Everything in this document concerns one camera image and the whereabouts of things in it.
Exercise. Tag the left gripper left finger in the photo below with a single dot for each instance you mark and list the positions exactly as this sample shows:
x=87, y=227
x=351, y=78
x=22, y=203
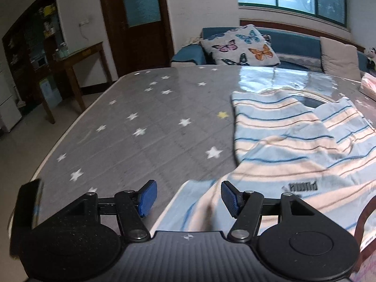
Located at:
x=132, y=206

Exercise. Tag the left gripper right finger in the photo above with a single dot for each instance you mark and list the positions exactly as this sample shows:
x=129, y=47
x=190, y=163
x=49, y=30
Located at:
x=245, y=208

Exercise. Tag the blue striped knit garment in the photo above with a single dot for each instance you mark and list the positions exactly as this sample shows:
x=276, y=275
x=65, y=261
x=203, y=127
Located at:
x=324, y=155

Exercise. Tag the white refrigerator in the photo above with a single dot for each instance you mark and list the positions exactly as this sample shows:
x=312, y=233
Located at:
x=9, y=112

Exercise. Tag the butterfly print pillow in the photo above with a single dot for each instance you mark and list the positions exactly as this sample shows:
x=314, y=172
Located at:
x=241, y=46

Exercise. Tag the blue sofa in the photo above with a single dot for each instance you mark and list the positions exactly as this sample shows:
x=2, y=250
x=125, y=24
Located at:
x=295, y=50

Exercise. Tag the beige cushion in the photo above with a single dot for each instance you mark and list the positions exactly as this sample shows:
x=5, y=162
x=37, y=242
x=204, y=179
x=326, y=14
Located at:
x=339, y=59

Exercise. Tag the pink tissue pack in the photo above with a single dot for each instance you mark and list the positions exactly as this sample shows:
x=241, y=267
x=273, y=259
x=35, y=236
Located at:
x=368, y=86

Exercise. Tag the dark display cabinet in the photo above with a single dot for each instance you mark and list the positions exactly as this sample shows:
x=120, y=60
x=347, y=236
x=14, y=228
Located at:
x=30, y=46

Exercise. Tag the panda plush toy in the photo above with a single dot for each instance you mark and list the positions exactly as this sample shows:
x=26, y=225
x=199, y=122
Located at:
x=371, y=56

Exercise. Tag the dark wooden door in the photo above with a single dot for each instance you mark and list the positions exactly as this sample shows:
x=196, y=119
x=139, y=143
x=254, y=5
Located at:
x=139, y=34

